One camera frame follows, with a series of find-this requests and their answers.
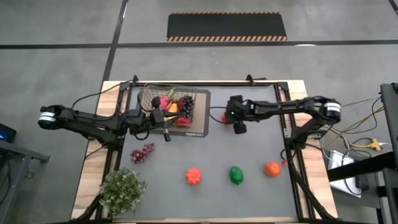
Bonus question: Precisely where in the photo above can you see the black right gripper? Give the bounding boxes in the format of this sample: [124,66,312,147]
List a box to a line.
[225,94,251,136]

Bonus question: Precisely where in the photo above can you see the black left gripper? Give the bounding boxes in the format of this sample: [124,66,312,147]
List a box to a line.
[148,95,172,143]

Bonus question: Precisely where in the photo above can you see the pink dragon fruit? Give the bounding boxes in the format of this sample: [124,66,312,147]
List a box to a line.
[159,87,177,111]

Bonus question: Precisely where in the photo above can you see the red orange mango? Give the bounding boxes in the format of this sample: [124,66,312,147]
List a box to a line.
[173,116,193,128]

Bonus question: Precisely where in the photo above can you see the black grapes bunch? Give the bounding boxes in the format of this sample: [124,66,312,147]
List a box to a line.
[180,95,195,119]

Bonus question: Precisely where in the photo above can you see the purple grapes bunch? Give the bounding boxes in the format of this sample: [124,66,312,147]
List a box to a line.
[130,142,155,165]

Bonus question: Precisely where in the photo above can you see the green lime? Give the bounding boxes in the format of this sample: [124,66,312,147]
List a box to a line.
[229,166,244,185]

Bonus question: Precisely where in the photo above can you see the orange fruit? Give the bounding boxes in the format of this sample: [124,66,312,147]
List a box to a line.
[264,161,282,179]

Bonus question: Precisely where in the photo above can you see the green potted plant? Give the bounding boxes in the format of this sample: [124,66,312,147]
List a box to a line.
[98,169,147,218]

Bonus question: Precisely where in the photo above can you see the grey table mat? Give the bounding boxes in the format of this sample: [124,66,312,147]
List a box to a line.
[119,85,298,218]

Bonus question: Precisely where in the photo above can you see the black hazard-striped floor mat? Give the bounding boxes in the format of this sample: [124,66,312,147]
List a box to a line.
[166,11,288,42]

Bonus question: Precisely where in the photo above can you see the yellow power splitter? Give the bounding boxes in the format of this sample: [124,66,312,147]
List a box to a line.
[351,138,382,152]

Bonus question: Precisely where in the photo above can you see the grey side desk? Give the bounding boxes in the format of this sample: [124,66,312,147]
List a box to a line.
[0,139,50,224]

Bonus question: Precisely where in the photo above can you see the black side desk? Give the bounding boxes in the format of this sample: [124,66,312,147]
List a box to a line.
[326,82,398,224]

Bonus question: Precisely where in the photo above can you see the black device with blue light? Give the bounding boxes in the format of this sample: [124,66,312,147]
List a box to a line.
[0,123,17,144]

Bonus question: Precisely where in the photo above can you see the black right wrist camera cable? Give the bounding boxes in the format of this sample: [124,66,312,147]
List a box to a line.
[208,106,229,126]

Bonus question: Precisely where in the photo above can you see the black wire basket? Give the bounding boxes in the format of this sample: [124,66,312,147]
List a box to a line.
[136,83,198,129]

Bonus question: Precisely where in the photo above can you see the black aluminium table frame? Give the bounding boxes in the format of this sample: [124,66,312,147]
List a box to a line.
[73,74,340,224]

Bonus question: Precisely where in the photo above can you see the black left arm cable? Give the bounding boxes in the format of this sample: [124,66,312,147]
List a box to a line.
[70,80,133,110]

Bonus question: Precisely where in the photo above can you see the yellow cable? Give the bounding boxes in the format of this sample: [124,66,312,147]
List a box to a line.
[354,105,386,127]

